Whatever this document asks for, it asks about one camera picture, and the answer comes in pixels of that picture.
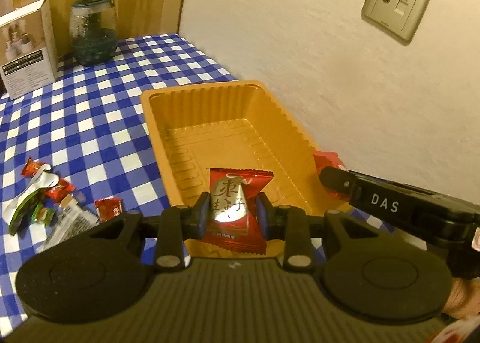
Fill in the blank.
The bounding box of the dark red candy packet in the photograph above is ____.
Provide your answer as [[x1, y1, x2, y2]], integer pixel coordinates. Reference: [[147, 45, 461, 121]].
[[94, 197, 124, 223]]

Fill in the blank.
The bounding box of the white green snack pouch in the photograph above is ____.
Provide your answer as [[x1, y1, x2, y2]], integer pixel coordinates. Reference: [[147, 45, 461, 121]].
[[3, 163, 59, 235]]

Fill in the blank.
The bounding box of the person right hand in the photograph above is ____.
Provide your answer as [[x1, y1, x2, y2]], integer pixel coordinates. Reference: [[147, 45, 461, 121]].
[[443, 278, 480, 319]]

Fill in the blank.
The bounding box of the green candy packet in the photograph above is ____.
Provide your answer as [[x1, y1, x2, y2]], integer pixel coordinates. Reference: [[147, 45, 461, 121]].
[[32, 203, 55, 226]]

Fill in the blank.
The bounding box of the large red snack packet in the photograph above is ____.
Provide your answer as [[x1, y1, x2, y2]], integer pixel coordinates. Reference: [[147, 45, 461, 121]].
[[202, 168, 273, 255]]

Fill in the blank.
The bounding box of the clear grey seed packet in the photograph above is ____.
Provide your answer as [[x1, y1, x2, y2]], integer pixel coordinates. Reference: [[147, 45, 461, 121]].
[[38, 205, 99, 253]]

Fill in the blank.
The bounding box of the clear brown cube candy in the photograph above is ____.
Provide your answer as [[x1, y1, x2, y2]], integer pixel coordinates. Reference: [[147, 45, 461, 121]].
[[60, 192, 86, 210]]

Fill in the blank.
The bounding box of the green glass jar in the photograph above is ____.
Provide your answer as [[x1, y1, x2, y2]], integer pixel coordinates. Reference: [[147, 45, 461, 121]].
[[69, 0, 118, 65]]

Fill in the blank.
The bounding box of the white product box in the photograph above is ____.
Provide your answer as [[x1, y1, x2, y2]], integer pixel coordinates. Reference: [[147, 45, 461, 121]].
[[1, 0, 58, 100]]

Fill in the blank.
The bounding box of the orange plastic tray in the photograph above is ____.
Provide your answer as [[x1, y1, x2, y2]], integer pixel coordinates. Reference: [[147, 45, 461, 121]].
[[140, 81, 351, 215]]

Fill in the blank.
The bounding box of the network wall outlet plate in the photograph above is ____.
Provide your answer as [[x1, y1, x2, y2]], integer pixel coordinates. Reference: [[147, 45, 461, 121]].
[[361, 0, 430, 45]]

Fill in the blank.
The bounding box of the small red candy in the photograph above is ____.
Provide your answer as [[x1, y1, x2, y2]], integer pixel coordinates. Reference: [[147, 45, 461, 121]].
[[44, 178, 76, 204]]

